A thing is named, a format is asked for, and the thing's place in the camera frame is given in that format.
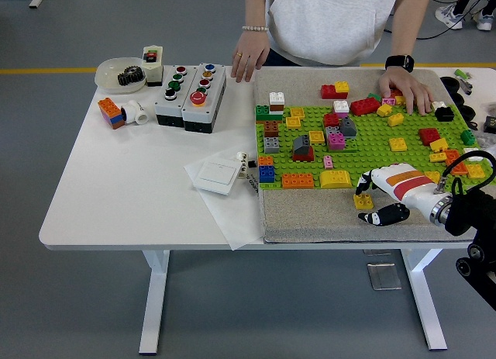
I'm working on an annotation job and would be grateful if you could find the person's right hand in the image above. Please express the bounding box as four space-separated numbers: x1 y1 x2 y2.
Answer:
231 29 271 84

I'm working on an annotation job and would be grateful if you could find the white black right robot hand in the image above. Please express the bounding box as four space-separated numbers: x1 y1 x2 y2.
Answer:
355 163 443 226

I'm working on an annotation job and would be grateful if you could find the person's left hand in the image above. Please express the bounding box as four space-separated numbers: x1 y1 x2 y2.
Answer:
377 67 434 116

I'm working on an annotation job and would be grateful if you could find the green studded baseplate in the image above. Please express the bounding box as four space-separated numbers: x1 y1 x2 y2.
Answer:
254 102 496 192

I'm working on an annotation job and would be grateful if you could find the black wristwatch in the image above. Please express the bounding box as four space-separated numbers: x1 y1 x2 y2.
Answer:
384 54 415 73

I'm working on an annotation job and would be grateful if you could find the red long brick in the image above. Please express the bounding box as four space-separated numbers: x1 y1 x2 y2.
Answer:
350 98 382 116

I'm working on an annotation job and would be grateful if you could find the black square brick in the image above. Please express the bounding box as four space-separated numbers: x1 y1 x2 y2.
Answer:
434 105 456 123

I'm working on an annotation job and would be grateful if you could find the yellow curved brick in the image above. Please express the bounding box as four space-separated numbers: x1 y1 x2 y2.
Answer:
319 169 353 189

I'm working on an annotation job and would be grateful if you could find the dark grey slope brick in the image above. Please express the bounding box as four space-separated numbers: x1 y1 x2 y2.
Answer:
339 116 358 139

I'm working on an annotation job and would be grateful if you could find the person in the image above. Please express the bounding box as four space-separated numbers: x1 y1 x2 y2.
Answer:
434 0 496 32
231 0 434 116

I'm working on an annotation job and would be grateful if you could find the grey emergency-stop control box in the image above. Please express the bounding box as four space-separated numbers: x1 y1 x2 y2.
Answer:
181 62 227 134

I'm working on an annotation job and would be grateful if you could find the pink square brick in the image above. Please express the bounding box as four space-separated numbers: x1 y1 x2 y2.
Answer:
327 132 346 151

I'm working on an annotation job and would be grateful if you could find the grey three-button control box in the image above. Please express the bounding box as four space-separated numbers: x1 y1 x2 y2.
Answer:
153 64 198 128

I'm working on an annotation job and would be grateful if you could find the grey-brown mat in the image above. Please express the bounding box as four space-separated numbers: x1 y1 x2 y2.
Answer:
253 67 496 245

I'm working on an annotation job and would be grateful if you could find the dark grey roof brick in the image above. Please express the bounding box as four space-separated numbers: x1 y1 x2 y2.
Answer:
293 133 312 153

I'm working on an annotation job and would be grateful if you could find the white labelled connector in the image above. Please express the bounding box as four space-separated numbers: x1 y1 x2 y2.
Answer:
236 150 250 181

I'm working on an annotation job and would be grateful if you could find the red slope brick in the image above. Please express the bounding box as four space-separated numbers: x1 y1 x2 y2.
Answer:
292 146 315 162

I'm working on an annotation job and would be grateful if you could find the white table leg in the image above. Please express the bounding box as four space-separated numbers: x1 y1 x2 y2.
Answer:
401 249 450 351
138 250 171 356

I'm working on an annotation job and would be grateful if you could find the black metal gear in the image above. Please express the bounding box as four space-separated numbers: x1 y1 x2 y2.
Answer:
117 66 147 88

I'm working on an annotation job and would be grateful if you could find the blue square brick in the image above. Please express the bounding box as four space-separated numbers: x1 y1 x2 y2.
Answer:
258 164 277 184

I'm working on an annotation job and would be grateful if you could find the white pipe tee fitting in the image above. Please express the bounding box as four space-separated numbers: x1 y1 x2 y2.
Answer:
120 99 150 126

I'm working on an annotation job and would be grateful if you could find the printed label strip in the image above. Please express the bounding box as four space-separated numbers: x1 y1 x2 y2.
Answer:
243 175 260 197

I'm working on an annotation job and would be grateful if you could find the cream plastic bowl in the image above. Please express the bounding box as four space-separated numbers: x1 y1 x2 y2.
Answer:
95 57 147 95

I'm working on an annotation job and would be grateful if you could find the multicoloured brick stack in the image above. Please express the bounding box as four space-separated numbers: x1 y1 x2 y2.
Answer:
97 97 126 131

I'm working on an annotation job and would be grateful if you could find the translucent paper sheet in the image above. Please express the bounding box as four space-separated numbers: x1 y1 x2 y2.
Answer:
183 151 268 252

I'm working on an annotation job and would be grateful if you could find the black floor cable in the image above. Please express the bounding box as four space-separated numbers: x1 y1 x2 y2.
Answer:
383 0 496 40

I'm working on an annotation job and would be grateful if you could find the cream red-green switch box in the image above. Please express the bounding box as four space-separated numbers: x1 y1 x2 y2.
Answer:
141 45 164 88

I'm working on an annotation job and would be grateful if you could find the white wall switch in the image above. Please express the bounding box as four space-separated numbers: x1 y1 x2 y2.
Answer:
192 160 240 196

